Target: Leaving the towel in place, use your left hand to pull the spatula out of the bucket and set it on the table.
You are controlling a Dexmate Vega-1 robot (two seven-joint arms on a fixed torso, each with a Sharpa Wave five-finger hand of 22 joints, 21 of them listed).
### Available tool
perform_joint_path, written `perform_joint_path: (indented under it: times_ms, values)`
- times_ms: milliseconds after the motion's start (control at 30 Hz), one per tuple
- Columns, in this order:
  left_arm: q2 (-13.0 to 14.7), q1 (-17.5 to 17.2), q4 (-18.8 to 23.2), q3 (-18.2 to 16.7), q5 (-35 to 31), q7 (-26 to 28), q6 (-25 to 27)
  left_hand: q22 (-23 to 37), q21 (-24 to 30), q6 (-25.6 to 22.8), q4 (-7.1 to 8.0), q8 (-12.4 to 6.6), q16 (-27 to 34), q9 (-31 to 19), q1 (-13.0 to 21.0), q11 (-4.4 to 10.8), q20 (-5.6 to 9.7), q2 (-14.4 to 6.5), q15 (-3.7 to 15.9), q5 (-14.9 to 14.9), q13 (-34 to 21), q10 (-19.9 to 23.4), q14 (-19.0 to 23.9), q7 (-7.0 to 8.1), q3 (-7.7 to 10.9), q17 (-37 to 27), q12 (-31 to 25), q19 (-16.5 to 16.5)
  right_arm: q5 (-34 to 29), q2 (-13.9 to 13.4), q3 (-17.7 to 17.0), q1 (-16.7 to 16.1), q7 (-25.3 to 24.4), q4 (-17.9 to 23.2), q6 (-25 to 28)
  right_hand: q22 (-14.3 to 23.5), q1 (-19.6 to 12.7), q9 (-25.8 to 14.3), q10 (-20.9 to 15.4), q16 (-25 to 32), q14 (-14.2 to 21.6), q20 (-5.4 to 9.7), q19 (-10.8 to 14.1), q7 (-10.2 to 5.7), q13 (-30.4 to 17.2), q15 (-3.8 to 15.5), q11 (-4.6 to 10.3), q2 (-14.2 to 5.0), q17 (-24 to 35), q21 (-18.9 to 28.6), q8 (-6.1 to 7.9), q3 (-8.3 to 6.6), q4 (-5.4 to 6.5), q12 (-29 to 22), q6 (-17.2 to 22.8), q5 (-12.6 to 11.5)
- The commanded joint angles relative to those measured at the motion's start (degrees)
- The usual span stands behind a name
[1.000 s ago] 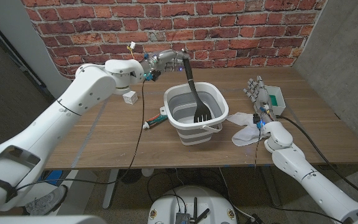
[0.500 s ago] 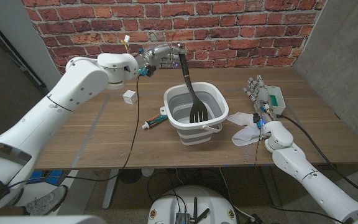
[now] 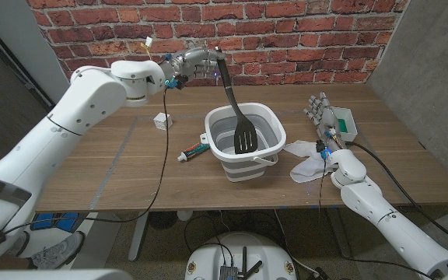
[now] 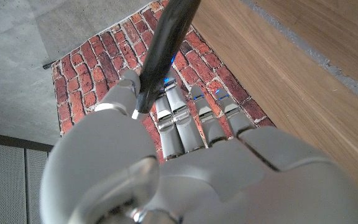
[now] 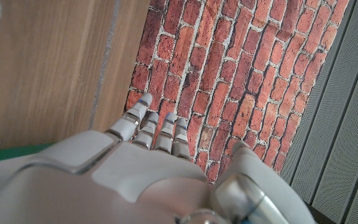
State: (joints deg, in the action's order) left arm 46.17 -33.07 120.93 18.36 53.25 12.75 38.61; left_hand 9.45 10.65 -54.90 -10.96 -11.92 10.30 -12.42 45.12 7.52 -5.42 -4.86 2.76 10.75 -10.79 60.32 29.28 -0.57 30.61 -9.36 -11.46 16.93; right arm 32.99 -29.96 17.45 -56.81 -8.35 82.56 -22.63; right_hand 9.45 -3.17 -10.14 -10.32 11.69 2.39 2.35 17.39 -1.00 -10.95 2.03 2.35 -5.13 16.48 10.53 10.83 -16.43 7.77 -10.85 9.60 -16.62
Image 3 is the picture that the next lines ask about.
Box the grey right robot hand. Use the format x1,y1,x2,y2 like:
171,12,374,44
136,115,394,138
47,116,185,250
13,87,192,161
303,92,345,155

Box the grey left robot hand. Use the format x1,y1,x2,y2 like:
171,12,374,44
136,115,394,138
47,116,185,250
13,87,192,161
160,46,227,90

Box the black slotted spatula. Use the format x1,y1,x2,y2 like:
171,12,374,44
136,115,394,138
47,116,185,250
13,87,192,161
215,46,259,155

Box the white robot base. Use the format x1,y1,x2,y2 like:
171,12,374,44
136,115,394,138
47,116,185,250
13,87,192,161
184,232,298,280

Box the white towel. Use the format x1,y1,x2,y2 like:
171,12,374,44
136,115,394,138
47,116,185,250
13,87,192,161
283,139,336,184

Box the white grey collapsible bucket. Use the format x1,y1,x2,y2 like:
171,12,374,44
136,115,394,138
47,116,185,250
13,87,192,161
199,102,288,183

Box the white tray green inside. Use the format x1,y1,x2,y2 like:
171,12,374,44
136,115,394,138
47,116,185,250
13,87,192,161
331,107,359,143

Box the small white cube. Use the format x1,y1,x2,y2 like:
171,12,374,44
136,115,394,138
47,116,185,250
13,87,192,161
152,112,173,131

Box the toothpaste tube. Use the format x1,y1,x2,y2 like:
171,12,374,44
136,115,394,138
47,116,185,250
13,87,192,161
177,142,211,163

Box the metal table leg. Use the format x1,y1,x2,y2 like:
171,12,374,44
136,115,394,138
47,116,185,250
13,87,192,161
324,208,352,258
128,211,150,262

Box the black power adapter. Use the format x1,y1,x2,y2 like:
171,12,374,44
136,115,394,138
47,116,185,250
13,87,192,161
313,266,332,280

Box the black round floor object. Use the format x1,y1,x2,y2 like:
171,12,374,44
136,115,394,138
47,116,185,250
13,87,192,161
149,212,178,230

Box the grey computer box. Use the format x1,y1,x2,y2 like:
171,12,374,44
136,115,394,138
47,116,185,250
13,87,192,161
219,265,240,280

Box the blue floor pad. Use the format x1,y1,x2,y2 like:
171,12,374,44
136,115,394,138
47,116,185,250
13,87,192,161
54,212,89,233
30,212,56,231

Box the grey sneaker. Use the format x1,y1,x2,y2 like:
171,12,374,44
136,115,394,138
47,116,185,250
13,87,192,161
4,231,30,257
29,231,86,270

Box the white robot torso edge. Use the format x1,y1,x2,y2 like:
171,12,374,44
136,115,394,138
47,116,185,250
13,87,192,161
0,268,134,280

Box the person leg brown trousers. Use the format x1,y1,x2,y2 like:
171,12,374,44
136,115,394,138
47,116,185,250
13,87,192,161
0,256,37,271

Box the white plug yellow wires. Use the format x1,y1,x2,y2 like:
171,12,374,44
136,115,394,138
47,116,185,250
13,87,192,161
141,36,154,59

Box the thin black right hand cable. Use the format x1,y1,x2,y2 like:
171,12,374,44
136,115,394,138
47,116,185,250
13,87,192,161
317,155,328,211

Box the thin black hand cable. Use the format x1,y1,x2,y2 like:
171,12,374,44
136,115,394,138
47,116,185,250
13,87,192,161
317,155,328,211
4,87,170,236

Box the thin black left hand cable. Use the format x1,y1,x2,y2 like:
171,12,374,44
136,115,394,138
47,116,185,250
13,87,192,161
4,87,170,236

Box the printed brick wall backdrop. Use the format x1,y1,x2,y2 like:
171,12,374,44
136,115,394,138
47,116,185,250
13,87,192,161
25,0,410,100

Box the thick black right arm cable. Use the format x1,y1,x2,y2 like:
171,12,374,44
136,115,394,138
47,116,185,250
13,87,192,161
346,142,448,249

